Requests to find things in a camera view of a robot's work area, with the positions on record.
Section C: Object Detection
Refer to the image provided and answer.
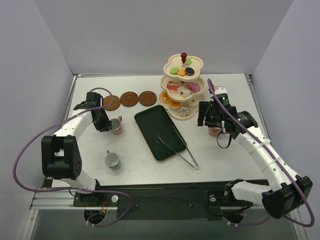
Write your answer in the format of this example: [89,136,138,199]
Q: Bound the green macaron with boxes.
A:
[185,58,192,66]
[169,67,180,75]

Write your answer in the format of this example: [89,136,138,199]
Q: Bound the white block cake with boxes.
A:
[177,86,192,98]

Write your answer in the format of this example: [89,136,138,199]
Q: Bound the orange macaron on stand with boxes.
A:
[176,68,186,77]

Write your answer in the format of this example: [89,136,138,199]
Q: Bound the brown coaster front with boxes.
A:
[138,90,157,107]

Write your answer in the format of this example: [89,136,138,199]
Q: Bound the sprinkled white donut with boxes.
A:
[177,105,191,118]

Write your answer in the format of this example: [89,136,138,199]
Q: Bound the metal tongs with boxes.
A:
[156,125,200,171]

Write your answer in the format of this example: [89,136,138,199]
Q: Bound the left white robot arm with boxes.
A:
[41,92,112,206]

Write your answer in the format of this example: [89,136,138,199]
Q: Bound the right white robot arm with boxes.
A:
[197,100,313,219]

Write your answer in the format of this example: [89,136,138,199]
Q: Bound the grey mug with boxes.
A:
[104,150,121,170]

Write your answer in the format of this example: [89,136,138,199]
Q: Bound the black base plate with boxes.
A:
[73,181,253,221]

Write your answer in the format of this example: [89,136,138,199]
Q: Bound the pink block cake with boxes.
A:
[187,82,201,93]

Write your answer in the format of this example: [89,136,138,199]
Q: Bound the brown coaster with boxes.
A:
[120,91,139,107]
[138,90,157,107]
[103,95,121,111]

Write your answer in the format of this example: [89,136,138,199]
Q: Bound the dark chocolate macaron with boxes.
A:
[184,67,195,76]

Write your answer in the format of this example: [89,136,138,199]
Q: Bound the orange white blue donut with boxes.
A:
[169,100,181,111]

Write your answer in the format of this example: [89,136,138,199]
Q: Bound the orange glazed donut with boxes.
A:
[160,92,171,103]

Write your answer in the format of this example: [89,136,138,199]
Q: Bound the pink floral mug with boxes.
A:
[208,127,229,137]

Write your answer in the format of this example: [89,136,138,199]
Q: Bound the pink strawberry cake slice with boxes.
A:
[166,80,181,91]

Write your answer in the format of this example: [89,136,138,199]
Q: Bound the aluminium rail frame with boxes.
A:
[31,73,299,239]

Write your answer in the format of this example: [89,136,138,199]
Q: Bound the dark green serving tray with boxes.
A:
[134,105,187,162]

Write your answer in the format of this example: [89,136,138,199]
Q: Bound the cream three-tier dessert stand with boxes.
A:
[158,52,205,121]

